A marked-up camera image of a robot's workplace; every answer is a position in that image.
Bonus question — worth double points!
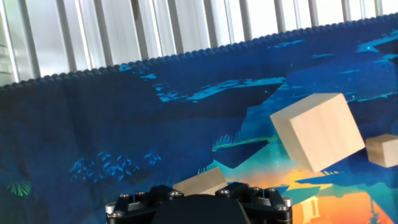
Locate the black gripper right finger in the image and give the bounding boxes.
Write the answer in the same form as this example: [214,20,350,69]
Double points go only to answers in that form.
[215,182,294,224]

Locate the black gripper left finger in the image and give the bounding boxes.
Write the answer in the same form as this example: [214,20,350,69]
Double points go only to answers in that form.
[105,184,185,224]

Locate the large wooden cube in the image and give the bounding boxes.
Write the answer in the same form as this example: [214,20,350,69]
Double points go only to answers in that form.
[269,92,366,174]
[172,166,229,197]

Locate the colourful forest print cloth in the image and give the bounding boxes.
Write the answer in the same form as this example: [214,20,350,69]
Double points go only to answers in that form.
[0,12,398,224]

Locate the small wooden cube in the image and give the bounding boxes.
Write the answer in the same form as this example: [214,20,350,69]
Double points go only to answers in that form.
[365,133,398,169]

